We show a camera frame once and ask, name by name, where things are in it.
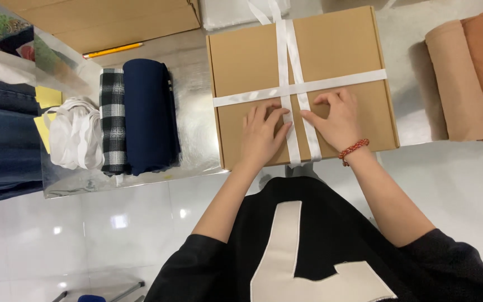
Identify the person's right hand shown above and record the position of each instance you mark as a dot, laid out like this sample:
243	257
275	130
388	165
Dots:
340	123

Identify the person's left hand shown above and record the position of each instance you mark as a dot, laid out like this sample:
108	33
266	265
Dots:
260	140

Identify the white satin ribbon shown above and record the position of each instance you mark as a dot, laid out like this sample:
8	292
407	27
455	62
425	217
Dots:
284	63

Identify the brown flat cardboard box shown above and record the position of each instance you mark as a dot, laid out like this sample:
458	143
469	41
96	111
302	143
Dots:
250	58

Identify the black shirt with beige patch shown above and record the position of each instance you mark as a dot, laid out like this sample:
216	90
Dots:
329	235

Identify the navy blue folded fabric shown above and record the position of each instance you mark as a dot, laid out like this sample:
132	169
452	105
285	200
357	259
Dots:
149	115

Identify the beige fabric roll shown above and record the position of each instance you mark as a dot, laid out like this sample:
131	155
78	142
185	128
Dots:
455	79

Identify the stack of clear plastic sleeves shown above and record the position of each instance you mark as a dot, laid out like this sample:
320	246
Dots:
229	12

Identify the black white plaid fabric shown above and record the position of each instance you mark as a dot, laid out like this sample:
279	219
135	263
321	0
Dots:
113	121

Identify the yellow pencil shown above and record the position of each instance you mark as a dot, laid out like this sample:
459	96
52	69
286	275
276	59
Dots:
113	50

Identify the pile of white ribbon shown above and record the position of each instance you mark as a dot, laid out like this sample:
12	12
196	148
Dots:
76	134

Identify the large brown cardboard carton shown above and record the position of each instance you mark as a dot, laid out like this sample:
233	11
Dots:
111	21

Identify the metal stool legs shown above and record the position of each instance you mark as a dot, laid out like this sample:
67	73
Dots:
126	290

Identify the clear plastic bag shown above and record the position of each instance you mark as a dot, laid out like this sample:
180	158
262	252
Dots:
63	63

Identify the yellow paper sheets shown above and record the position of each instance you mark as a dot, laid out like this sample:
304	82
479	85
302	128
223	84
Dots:
47	97

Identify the blue stool seat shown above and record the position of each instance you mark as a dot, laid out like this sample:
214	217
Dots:
91	298

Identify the stack of blue jeans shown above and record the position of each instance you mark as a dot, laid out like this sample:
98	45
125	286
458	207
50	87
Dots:
2	142

